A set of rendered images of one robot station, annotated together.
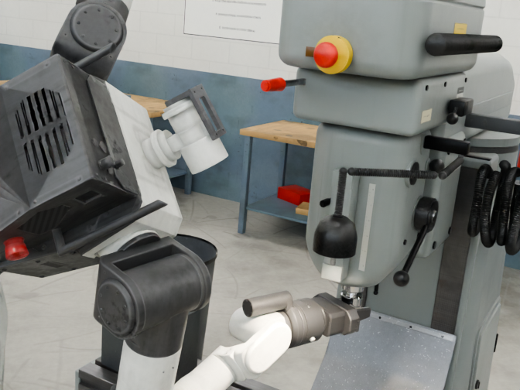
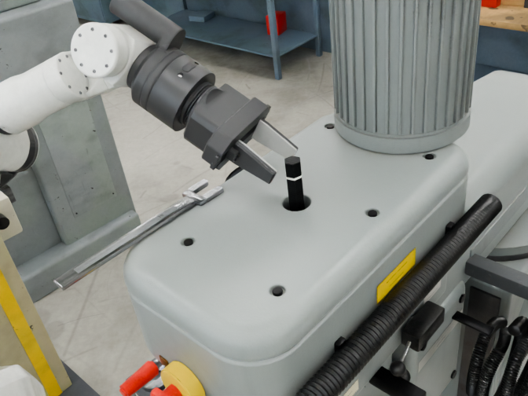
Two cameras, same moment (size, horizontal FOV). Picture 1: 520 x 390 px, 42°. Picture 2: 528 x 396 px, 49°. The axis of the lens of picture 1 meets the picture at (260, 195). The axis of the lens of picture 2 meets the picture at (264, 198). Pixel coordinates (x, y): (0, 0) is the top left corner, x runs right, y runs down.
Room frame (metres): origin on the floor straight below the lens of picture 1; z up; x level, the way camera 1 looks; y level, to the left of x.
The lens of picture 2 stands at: (0.71, -0.36, 2.33)
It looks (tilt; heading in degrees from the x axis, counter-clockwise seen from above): 35 degrees down; 18
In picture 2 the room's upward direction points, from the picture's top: 8 degrees counter-clockwise
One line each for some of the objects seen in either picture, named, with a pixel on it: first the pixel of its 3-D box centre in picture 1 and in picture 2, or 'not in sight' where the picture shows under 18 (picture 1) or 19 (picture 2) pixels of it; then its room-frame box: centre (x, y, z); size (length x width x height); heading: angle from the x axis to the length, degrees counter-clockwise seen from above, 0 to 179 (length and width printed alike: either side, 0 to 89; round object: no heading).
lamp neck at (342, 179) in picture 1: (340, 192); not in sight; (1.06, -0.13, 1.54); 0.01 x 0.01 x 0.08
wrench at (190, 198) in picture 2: not in sight; (142, 230); (1.22, -0.03, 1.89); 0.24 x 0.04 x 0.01; 150
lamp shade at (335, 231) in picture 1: (336, 233); not in sight; (1.06, -0.13, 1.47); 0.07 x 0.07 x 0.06
